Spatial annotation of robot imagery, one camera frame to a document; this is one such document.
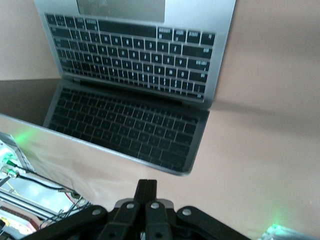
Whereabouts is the grey laptop with black keyboard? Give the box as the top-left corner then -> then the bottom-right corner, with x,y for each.
0,0 -> 237,177

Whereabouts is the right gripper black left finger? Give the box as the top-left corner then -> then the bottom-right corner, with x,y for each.
22,178 -> 149,240

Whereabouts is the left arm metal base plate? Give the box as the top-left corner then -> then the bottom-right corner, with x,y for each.
0,131 -> 35,181

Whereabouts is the black cable on table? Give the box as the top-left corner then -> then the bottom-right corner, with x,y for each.
14,173 -> 78,196

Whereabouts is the aluminium frame rail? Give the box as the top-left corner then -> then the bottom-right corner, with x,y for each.
0,186 -> 63,221

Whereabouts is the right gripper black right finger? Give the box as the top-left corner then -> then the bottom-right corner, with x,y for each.
146,179 -> 251,240

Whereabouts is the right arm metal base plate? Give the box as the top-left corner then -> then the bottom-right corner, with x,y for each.
262,223 -> 320,240

